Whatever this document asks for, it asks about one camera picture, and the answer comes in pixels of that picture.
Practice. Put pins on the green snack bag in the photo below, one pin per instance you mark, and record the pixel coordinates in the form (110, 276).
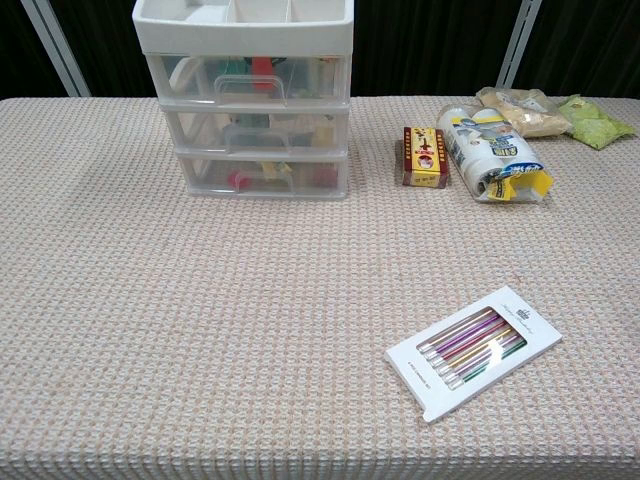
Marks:
(595, 125)

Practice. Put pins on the red yellow small box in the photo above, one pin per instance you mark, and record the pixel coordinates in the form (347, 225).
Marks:
(425, 157)

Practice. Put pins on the black curtain panel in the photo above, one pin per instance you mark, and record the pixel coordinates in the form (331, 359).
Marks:
(110, 45)
(430, 45)
(25, 65)
(590, 45)

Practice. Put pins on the white box of coloured candles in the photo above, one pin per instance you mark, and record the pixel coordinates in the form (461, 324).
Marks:
(450, 390)

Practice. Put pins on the beige waffle tablecloth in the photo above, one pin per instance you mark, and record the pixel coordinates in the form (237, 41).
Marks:
(200, 325)

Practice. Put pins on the beige snack bag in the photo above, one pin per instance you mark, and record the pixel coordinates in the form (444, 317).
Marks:
(525, 117)

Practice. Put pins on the white plastic drawer unit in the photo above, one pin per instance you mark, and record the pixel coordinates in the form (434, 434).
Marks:
(240, 35)

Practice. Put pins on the clear drawer with red tool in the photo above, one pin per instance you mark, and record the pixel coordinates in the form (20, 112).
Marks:
(310, 80)

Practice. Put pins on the clear drawer with green item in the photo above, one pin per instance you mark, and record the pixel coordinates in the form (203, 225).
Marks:
(200, 130)

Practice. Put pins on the clear drawer with red clips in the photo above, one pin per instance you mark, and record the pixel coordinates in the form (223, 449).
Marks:
(205, 177)

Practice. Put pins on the grey metal frame post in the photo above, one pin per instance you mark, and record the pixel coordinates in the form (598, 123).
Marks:
(55, 45)
(520, 40)

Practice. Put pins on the white roll pack blue label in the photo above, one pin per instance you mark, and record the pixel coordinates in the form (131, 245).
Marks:
(480, 145)

